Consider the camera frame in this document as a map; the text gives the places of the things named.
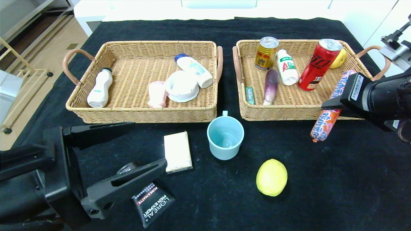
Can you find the cream white soap box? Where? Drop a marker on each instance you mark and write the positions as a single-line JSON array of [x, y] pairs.
[[178, 149]]

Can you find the grey metal shelf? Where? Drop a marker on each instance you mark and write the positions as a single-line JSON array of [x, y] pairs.
[[29, 19]]

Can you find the orange sausage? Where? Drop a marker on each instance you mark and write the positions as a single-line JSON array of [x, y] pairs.
[[322, 126]]

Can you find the wicker basket with toiletries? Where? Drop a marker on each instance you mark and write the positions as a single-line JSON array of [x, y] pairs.
[[135, 73]]

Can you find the small pink bottle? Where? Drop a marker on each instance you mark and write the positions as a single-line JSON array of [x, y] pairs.
[[157, 94]]

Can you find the yellow lemon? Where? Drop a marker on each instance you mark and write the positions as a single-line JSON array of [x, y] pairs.
[[271, 178]]

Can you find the green gum pack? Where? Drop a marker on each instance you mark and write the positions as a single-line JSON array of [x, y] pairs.
[[250, 95]]

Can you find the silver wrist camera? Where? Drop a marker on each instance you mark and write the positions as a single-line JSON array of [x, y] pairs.
[[9, 96], [399, 51]]

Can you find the red drink can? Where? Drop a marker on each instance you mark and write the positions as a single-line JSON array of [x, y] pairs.
[[316, 70]]

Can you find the light blue plastic mug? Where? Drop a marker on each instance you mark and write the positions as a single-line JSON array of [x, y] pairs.
[[221, 150]]

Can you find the white bottle black cap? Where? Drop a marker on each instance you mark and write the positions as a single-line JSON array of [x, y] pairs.
[[99, 89]]

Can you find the cream wooden rolling rack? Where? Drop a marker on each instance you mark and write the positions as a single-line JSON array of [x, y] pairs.
[[13, 50]]

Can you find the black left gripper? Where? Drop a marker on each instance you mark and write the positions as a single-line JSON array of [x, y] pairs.
[[64, 170]]

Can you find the white round container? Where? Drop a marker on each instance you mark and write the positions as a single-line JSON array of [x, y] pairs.
[[181, 86]]

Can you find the wicker basket with food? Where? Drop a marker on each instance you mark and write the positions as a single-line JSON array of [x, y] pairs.
[[289, 96]]

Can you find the purple vegetable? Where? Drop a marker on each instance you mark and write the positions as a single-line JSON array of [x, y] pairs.
[[271, 84]]

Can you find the gold drink can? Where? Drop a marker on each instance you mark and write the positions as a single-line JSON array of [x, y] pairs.
[[266, 57]]

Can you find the black table cloth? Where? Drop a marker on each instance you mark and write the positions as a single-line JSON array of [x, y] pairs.
[[224, 199]]

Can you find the white bottle blue cap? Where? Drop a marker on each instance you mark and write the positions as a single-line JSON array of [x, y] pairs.
[[194, 68]]

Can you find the white bottle green label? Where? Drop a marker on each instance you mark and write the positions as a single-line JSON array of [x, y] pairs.
[[286, 68]]

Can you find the yellow pear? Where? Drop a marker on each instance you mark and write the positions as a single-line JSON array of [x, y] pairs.
[[340, 59]]

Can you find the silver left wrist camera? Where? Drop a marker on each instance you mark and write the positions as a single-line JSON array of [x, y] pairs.
[[9, 96]]

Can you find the black face wash tube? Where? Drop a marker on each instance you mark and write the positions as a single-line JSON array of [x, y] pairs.
[[151, 205]]

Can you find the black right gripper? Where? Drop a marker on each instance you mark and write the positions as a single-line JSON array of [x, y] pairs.
[[355, 87]]

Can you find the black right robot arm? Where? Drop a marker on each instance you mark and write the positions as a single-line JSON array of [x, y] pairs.
[[388, 96]]

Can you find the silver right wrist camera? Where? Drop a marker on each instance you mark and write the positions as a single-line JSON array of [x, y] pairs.
[[399, 51]]

